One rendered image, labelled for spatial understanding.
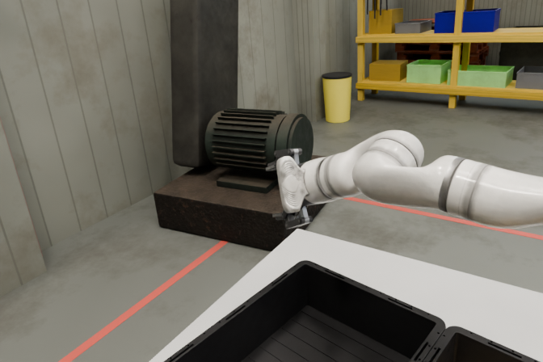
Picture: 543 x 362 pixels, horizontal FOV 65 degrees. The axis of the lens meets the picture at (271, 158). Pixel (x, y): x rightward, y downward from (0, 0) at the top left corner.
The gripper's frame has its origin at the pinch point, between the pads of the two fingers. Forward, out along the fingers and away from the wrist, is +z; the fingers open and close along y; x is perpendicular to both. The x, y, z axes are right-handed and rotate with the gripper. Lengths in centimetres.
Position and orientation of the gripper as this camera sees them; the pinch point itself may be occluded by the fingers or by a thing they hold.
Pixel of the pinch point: (274, 191)
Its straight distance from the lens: 84.1
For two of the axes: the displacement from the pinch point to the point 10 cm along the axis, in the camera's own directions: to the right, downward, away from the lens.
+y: -1.5, -9.8, 1.3
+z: -4.9, 1.8, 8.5
